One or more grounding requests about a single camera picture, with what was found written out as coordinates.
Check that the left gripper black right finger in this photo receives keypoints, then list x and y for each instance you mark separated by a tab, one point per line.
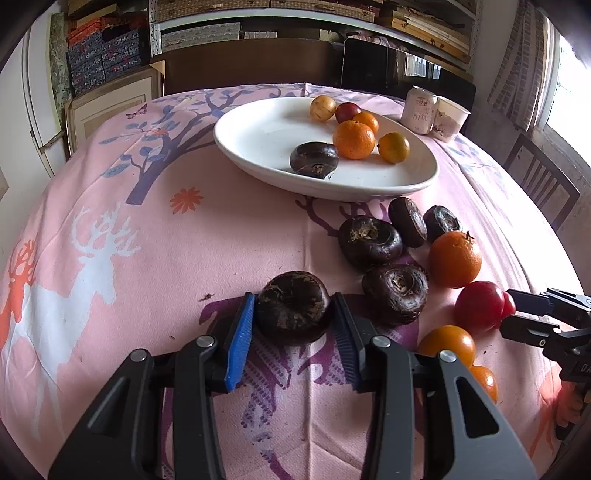
351	346

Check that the dark red cherry tomato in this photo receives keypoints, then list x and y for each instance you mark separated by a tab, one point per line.
482	306

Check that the dark wooden chair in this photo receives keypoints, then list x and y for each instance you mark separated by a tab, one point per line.
552	192

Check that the patterned curtain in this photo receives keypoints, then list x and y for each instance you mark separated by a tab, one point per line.
518	89

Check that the dark red small tomato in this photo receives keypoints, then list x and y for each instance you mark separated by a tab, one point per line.
347	111

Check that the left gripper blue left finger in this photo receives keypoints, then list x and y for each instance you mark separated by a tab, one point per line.
237	342

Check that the metal storage shelf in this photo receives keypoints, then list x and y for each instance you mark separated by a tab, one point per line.
210	44

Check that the small orange tomato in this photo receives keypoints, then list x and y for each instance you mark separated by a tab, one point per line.
369	120
487	380

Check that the orange mandarin with stem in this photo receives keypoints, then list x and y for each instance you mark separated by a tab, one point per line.
454	260

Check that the dark water chestnut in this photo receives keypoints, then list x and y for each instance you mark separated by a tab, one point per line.
397	294
314	159
407	219
440	220
290	310
368	243

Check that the yellow orange cherry tomato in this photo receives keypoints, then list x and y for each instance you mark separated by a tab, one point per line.
394	147

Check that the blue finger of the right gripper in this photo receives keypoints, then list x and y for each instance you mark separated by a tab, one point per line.
534	304
530	332

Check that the white drink can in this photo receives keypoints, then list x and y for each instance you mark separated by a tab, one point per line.
420	110

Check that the framed picture leaning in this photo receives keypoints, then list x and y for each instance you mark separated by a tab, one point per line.
86	113

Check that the pale yellow round fruit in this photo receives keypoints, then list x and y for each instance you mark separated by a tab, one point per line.
322	108

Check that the pink floral tablecloth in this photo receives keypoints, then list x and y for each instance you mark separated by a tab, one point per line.
149	233

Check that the white paper cup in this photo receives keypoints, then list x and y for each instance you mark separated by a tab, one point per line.
449	119

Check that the white oval plate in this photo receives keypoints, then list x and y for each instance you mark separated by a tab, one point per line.
277	142

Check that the large orange mandarin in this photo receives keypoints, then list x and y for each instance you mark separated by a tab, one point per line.
354	140

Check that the person right hand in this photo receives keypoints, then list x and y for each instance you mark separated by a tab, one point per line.
570	403

